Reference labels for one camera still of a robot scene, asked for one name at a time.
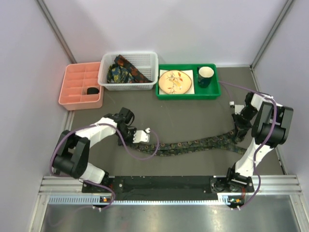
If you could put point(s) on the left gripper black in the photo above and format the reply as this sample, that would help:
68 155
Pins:
130 141

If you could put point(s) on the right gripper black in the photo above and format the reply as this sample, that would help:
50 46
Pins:
240 128

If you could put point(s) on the green floral tie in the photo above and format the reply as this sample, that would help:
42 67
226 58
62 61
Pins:
228 141

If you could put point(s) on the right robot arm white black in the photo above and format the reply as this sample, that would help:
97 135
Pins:
269 123

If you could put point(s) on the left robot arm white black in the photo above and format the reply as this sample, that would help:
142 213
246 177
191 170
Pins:
71 154

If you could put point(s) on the green plastic tray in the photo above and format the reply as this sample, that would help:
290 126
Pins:
179 82

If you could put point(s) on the rolled black tie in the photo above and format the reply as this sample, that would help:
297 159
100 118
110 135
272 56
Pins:
92 90

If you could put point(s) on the dark orange leaf tie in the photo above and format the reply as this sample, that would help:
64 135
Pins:
138 77

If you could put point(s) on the blue yellow floral tie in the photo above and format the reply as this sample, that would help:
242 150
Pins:
119 75

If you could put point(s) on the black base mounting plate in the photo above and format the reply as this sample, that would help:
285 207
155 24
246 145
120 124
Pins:
172 188

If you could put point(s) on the dark green mug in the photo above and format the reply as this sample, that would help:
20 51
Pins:
205 75

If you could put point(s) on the beige floral plate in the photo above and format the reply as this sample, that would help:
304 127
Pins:
175 82

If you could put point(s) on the white perforated plastic basket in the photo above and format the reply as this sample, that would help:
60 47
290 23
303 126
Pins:
145 61

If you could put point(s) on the white paper napkin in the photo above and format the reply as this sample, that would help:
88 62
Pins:
192 82

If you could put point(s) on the pink divided organizer box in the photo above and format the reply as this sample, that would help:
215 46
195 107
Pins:
77 79

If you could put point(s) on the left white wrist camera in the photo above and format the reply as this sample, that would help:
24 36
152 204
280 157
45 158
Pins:
141 136

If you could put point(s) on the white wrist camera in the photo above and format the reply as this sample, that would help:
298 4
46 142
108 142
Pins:
236 108
141 136

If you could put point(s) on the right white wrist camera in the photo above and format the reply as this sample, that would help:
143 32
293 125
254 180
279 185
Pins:
236 108

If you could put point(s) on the aluminium frame rail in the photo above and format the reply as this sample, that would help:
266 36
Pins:
270 184

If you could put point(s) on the white slotted cable duct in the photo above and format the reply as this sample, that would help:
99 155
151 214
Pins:
99 200

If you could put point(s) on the right aluminium corner post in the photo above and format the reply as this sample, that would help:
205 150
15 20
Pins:
288 4

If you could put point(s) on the aluminium corner post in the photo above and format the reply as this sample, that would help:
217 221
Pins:
288 4
55 29

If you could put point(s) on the left aluminium corner post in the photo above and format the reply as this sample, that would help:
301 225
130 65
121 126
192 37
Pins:
55 29

